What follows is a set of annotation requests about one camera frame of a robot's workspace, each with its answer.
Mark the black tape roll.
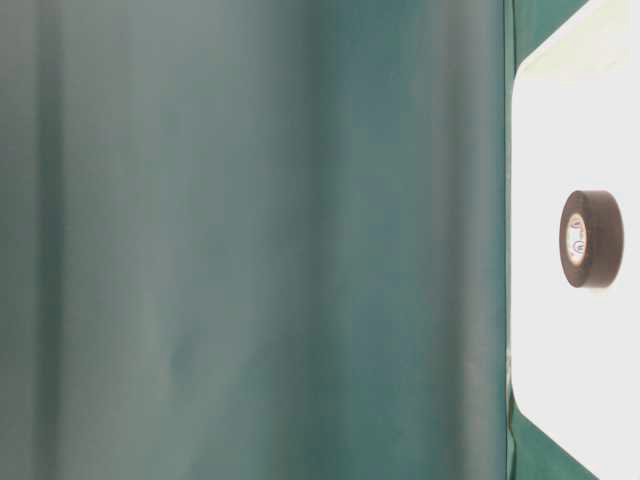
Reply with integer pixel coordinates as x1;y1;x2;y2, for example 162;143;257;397
559;190;624;289

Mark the white plastic tray case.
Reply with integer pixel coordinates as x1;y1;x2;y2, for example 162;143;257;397
510;1;639;479

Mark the green backdrop sheet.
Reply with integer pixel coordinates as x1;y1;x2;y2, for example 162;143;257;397
1;1;507;479

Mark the green table cloth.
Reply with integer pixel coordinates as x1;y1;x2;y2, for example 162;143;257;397
504;0;594;479

